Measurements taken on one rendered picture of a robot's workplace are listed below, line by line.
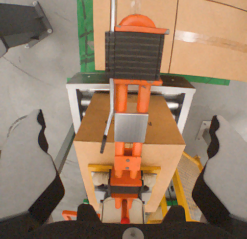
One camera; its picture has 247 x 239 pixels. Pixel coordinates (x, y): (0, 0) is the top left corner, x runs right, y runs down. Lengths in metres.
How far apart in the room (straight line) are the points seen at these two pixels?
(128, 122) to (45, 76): 1.38
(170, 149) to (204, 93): 1.17
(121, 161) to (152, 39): 0.26
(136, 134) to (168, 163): 0.34
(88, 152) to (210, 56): 0.77
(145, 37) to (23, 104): 1.78
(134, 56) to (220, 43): 0.75
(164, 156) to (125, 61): 0.43
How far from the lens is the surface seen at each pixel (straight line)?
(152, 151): 0.54
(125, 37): 0.21
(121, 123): 0.27
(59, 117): 1.76
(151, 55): 0.22
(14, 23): 1.17
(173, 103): 0.93
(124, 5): 0.78
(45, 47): 1.51
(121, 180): 0.41
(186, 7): 0.84
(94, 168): 0.60
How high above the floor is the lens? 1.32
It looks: 57 degrees down
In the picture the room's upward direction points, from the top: 178 degrees counter-clockwise
